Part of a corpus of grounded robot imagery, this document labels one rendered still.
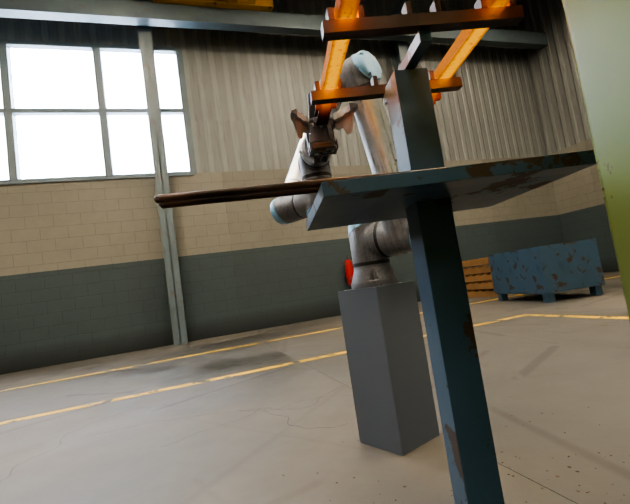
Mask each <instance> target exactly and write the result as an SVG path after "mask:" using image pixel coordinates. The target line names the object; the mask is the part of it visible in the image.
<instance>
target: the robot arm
mask: <svg viewBox="0 0 630 504"><path fill-rule="evenodd" d="M381 74H382V71H381V67H380V65H379V63H378V61H377V60H376V58H375V57H374V56H373V55H372V54H371V53H369V52H368V51H364V50H362V51H359V52H358V53H356V54H353V55H352V56H351V57H349V58H348V59H346V60H345V61H344V63H343V67H342V71H341V74H340V78H339V79H341V80H342V86H343V88H349V87H360V86H370V85H371V82H370V81H371V78H372V76H377V79H378V81H379V80H380V78H381V77H382V75H381ZM307 99H308V116H307V115H302V114H301V113H300V112H299V111H297V109H296V108H295V109H292V110H290V118H291V120H292V122H293V123H294V126H295V130H296V134H297V137H298V138H299V139H300V141H299V144H298V147H297V149H296V152H295V155H294V158H293V161H292V164H291V166H290V169H289V172H288V175H287V178H286V180H285V183H286V182H296V181H307V180H317V179H328V178H332V173H331V167H330V158H331V156H332V155H333V154H336V153H337V151H338V148H339V145H338V138H336V140H335V137H334V128H336V129H337V130H340V129H342V128H343V129H344V130H345V132H346V133H347V134H350V133H351V132H352V131H353V116H354V115H355V119H356V122H357V125H358V129H359V132H360V135H361V138H362V142H363V145H364V148H365V152H366V155H367V158H368V162H369V165H370V168H371V172H372V174H380V173H391V172H399V168H398V162H397V156H396V150H395V144H394V138H393V135H392V131H391V128H390V124H389V121H388V118H387V114H386V111H385V107H384V104H383V101H382V98H379V99H369V100H359V101H350V102H351V103H349V105H347V106H346V107H344V108H343V109H342V110H340V111H338V110H339V108H340V105H341V104H342V102H339V103H337V107H336V108H333V109H332V110H331V113H330V117H329V121H328V124H327V125H319V126H316V120H317V116H315V115H314V113H315V105H311V101H310V93H308V94H307ZM337 111H338V112H337ZM333 116H334V118H333ZM336 145H337V148H336ZM333 150H334V152H333ZM316 195H317V193H311V194H301V195H292V196H282V197H278V198H275V199H274V200H273V201H272V202H271V204H270V212H271V215H272V217H273V218H274V220H275V221H276V222H278V223H279V224H283V225H284V224H291V223H292V222H295V221H298V220H302V219H305V218H308V215H309V213H310V210H311V208H312V205H313V203H314V200H315V198H316ZM348 237H349V242H350V249H351V255H352V261H353V268H354V272H353V278H352V283H351V287H352V289H361V288H369V287H376V286H383V285H389V284H395V283H399V279H398V276H397V275H396V273H395V271H394V269H393V267H392V266H391V262H390V257H391V256H397V255H402V254H407V253H413V252H412V246H411V240H410V234H409V228H408V222H407V218H402V219H394V220H387V221H379V222H371V223H364V224H356V225H349V226H348Z"/></svg>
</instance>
